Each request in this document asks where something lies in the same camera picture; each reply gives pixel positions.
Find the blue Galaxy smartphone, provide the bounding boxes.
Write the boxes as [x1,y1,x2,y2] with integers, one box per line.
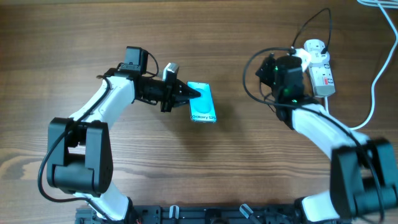
[187,82,217,123]

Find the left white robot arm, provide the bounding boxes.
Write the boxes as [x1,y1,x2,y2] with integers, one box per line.
[37,46,201,223]

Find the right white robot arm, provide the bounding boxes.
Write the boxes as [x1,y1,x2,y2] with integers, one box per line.
[256,54,397,223]

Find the white power strip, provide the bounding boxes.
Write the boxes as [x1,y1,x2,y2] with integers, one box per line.
[304,39,335,98]

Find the black charger cable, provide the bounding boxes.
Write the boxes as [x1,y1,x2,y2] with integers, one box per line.
[258,7,333,109]

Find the white power strip cord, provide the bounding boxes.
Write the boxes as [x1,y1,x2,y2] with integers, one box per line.
[324,0,398,131]

